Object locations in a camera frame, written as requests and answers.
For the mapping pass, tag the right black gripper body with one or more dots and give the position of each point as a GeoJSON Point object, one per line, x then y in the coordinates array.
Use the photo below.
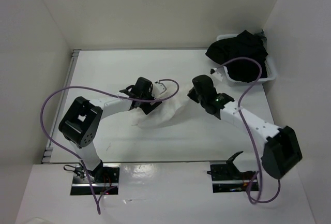
{"type": "Point", "coordinates": [196, 97]}

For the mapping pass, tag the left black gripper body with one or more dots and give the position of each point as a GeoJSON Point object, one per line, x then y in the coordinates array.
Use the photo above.
{"type": "Point", "coordinates": [149, 95]}

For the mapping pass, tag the white skirt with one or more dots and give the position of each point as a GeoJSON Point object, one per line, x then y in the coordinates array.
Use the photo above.
{"type": "Point", "coordinates": [163, 114]}

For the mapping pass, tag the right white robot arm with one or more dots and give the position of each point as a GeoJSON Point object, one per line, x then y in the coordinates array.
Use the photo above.
{"type": "Point", "coordinates": [281, 150]}

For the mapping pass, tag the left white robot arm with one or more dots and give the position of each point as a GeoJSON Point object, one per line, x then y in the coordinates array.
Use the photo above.
{"type": "Point", "coordinates": [80, 123]}

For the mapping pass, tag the black skirt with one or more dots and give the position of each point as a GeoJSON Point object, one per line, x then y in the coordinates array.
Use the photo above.
{"type": "Point", "coordinates": [244, 44]}

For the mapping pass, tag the white plastic basket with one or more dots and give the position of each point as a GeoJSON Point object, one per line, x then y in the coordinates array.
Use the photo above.
{"type": "Point", "coordinates": [269, 65]}

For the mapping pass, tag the grey garment in basket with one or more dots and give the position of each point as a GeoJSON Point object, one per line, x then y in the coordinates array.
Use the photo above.
{"type": "Point", "coordinates": [261, 35]}

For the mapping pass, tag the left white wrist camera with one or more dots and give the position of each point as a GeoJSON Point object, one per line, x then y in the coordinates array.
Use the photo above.
{"type": "Point", "coordinates": [158, 89]}

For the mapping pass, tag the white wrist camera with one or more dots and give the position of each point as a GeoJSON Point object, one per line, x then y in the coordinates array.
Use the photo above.
{"type": "Point", "coordinates": [216, 73]}
{"type": "Point", "coordinates": [158, 89]}

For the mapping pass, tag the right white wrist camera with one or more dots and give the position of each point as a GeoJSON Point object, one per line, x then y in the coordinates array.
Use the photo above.
{"type": "Point", "coordinates": [216, 73]}

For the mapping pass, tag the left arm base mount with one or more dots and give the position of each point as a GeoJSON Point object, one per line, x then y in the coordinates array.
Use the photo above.
{"type": "Point", "coordinates": [107, 183]}

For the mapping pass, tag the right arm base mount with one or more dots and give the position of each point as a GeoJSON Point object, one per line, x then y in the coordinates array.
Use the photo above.
{"type": "Point", "coordinates": [227, 178]}

